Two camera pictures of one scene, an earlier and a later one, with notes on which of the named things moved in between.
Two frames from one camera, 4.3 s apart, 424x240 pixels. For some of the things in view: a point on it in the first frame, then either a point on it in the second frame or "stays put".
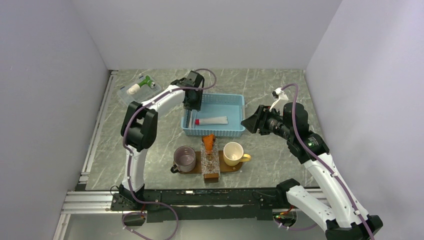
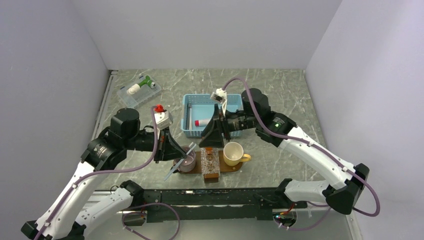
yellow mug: (233, 155) stays put
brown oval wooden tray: (222, 166) stays put
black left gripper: (198, 105) -> (169, 149)
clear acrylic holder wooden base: (210, 164) stays put
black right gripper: (259, 120) -> (213, 137)
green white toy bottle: (134, 87) stays put
